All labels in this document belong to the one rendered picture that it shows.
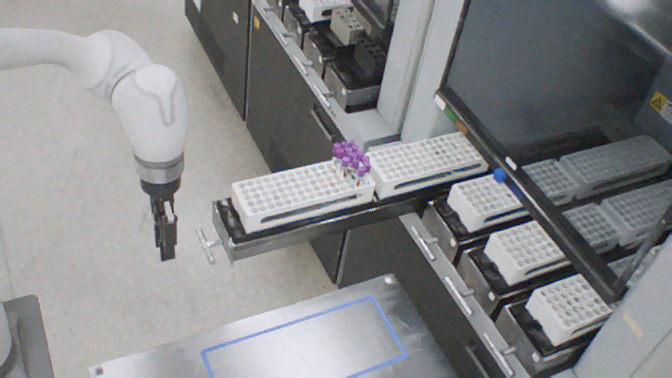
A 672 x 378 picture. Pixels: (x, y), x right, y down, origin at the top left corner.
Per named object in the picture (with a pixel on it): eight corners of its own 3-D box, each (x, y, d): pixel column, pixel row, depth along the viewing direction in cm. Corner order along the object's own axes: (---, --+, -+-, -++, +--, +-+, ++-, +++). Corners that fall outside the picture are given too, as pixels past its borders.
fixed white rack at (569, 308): (628, 269, 148) (641, 251, 144) (660, 304, 142) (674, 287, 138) (522, 308, 137) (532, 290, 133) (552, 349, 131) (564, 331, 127)
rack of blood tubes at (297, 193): (352, 174, 158) (356, 154, 154) (372, 204, 152) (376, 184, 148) (230, 203, 147) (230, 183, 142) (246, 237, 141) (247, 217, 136)
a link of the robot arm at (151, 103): (199, 154, 120) (167, 112, 127) (199, 83, 109) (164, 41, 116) (141, 173, 114) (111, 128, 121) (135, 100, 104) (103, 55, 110)
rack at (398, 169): (464, 147, 170) (471, 129, 166) (486, 174, 164) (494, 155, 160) (359, 172, 159) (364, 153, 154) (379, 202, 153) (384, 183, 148)
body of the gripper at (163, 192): (186, 180, 123) (187, 215, 129) (173, 150, 128) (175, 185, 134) (145, 189, 120) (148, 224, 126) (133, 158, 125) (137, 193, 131)
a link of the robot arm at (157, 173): (176, 125, 124) (177, 149, 129) (126, 134, 121) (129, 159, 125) (191, 157, 119) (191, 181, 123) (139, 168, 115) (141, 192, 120)
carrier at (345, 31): (353, 48, 192) (357, 29, 188) (347, 49, 191) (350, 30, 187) (335, 26, 199) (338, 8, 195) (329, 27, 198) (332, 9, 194)
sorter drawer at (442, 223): (630, 162, 186) (645, 137, 180) (666, 196, 178) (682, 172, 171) (404, 226, 158) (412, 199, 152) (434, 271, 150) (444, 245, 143)
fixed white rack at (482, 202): (545, 176, 167) (554, 158, 162) (570, 204, 161) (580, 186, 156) (444, 204, 155) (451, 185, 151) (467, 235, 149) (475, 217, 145)
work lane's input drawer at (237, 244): (465, 159, 178) (474, 133, 171) (494, 196, 169) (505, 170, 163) (192, 227, 150) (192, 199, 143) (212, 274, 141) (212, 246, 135)
